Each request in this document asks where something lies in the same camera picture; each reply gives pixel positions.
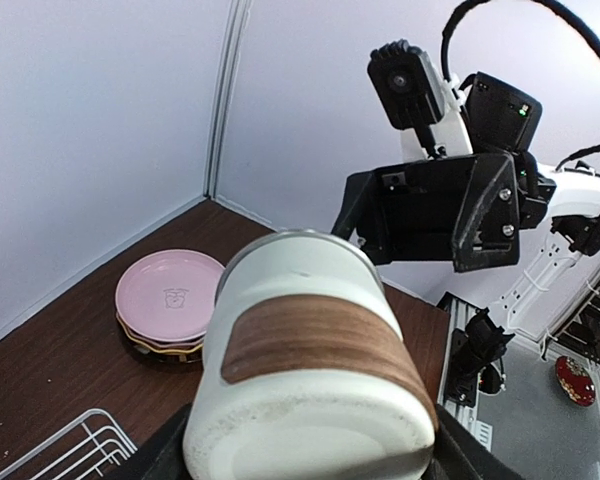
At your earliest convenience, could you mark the white wire dish rack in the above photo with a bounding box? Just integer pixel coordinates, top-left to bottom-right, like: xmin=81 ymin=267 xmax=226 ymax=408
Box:
xmin=0 ymin=408 xmax=137 ymax=480

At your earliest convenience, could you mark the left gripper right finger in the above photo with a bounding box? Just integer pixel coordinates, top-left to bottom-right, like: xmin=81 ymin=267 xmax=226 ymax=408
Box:
xmin=424 ymin=404 xmax=523 ymax=480

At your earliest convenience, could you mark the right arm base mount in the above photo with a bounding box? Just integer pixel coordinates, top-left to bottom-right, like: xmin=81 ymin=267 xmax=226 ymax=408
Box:
xmin=444 ymin=309 xmax=514 ymax=407

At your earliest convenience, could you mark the right aluminium frame post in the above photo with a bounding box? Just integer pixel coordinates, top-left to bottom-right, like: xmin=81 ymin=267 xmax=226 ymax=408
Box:
xmin=203 ymin=0 xmax=253 ymax=200

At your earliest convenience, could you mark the white and brown cup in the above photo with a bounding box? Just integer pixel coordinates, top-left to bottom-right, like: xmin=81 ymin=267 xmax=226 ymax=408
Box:
xmin=182 ymin=231 xmax=438 ymax=479

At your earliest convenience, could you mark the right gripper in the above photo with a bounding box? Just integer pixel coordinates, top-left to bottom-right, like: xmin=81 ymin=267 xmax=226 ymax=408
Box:
xmin=331 ymin=153 xmax=520 ymax=273

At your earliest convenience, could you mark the yellow polka dot plate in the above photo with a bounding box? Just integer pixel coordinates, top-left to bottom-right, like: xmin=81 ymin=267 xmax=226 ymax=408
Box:
xmin=119 ymin=331 xmax=190 ymax=354

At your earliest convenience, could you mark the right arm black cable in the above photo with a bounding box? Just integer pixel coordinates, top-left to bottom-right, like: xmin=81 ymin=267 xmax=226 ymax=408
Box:
xmin=439 ymin=0 xmax=600 ymax=171

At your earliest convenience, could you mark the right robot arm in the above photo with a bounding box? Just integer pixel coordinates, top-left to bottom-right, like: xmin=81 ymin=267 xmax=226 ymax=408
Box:
xmin=332 ymin=69 xmax=600 ymax=406

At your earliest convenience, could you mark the dark pink polka dot plate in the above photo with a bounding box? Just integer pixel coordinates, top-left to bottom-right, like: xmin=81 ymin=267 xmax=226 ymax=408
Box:
xmin=118 ymin=321 xmax=204 ymax=352

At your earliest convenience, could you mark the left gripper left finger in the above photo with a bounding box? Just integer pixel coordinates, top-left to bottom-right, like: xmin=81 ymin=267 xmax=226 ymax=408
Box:
xmin=104 ymin=404 xmax=192 ymax=480

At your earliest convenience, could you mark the red patterned dish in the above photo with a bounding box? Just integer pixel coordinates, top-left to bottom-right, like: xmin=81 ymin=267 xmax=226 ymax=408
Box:
xmin=555 ymin=356 xmax=596 ymax=407

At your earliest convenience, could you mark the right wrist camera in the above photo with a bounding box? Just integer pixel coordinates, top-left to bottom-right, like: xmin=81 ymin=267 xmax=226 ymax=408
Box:
xmin=366 ymin=38 xmax=473 ymax=161

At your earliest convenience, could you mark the black rimmed cream plate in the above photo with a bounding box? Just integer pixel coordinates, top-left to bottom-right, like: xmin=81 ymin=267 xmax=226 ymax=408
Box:
xmin=124 ymin=341 xmax=202 ymax=366

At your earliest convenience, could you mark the light pink plate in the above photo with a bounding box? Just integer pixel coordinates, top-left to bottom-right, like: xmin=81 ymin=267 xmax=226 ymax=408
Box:
xmin=115 ymin=249 xmax=225 ymax=343

